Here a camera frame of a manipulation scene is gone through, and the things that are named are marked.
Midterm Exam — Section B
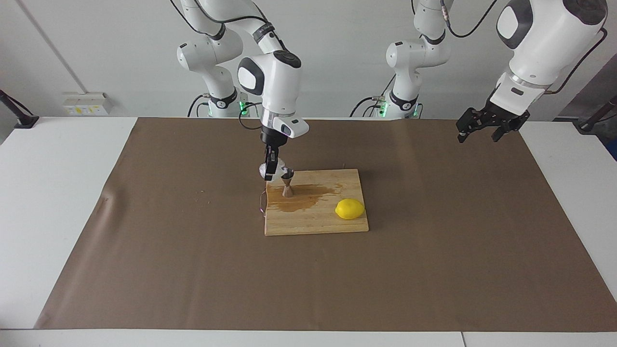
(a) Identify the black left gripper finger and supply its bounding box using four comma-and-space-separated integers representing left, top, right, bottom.
456, 108, 483, 144
491, 122, 519, 143

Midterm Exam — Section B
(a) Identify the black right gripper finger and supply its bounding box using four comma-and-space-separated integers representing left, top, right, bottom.
264, 147, 280, 182

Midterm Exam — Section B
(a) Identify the clear plastic cup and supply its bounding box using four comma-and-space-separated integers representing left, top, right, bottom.
259, 161, 294, 182

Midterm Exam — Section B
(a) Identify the steel double jigger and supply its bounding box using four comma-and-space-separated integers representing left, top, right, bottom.
281, 167, 295, 198

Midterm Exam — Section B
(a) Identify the wooden cutting board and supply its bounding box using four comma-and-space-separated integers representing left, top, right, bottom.
259, 169, 370, 237

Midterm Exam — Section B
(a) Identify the black clamp stand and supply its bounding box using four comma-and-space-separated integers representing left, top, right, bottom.
0, 89, 40, 129
574, 94, 617, 134

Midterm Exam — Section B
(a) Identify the yellow lemon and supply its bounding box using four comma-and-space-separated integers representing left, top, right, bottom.
335, 198, 365, 221

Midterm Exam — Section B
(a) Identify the brown paper table mat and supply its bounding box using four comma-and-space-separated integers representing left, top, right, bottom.
34, 117, 617, 333

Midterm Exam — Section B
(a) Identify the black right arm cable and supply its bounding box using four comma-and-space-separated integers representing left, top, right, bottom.
169, 0, 290, 131

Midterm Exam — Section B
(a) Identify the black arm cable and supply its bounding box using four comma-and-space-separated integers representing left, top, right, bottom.
169, 0, 290, 131
439, 0, 609, 95

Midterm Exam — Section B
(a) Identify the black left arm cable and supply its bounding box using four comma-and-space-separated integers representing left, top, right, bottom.
439, 0, 609, 95

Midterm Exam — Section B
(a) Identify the black right base cable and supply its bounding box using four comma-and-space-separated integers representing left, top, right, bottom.
187, 94, 211, 118

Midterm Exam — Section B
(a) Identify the black base cable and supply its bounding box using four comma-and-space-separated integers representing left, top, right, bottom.
187, 94, 211, 118
350, 72, 387, 118

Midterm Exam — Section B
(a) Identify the black left base cable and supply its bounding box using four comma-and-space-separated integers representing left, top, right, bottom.
350, 72, 387, 118

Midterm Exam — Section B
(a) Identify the white wall outlet box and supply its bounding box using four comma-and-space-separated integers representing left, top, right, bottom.
63, 93, 112, 116

